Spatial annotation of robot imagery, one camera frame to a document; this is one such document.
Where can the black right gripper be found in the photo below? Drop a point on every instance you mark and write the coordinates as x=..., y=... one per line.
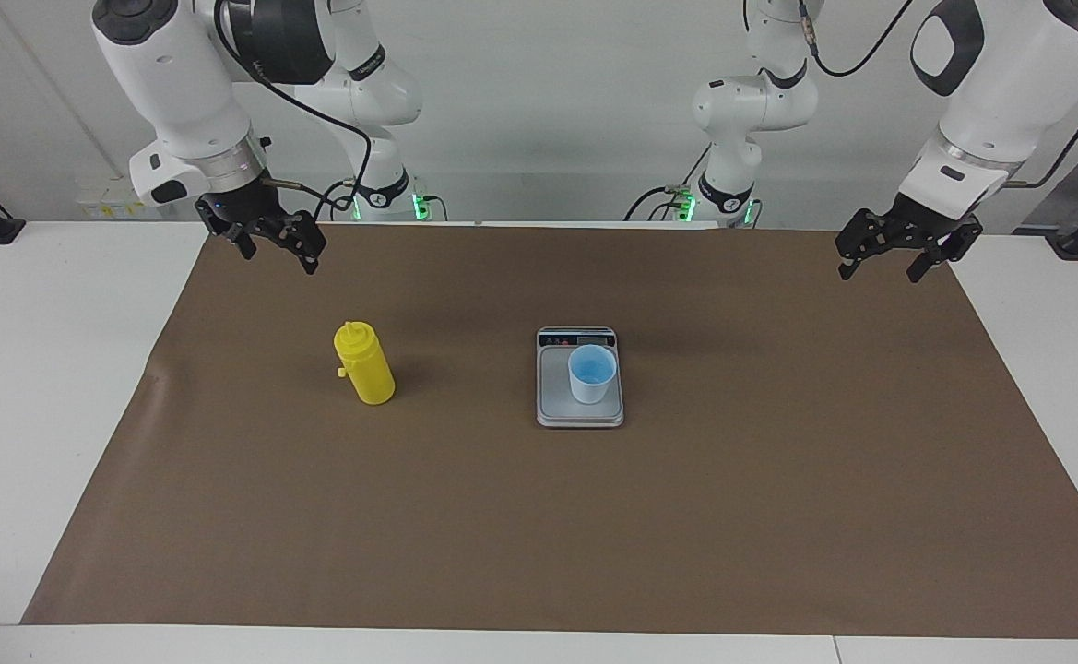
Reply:
x=257, y=217

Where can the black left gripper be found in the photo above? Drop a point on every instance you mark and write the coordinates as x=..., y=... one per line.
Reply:
x=917, y=226

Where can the white wall socket box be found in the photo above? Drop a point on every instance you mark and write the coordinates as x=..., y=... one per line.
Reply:
x=110, y=205

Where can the brown paper table mat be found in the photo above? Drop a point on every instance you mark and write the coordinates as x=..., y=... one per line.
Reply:
x=538, y=535

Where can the yellow squeeze bottle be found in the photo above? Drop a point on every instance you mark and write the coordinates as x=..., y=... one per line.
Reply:
x=368, y=369

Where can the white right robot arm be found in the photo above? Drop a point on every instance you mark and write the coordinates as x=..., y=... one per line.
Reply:
x=179, y=83

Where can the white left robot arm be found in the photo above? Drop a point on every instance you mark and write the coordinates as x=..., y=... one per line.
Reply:
x=1000, y=83

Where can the light blue plastic cup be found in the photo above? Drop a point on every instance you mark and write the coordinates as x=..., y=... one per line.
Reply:
x=591, y=387

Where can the silver digital kitchen scale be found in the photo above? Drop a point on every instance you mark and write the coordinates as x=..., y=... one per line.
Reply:
x=557, y=406

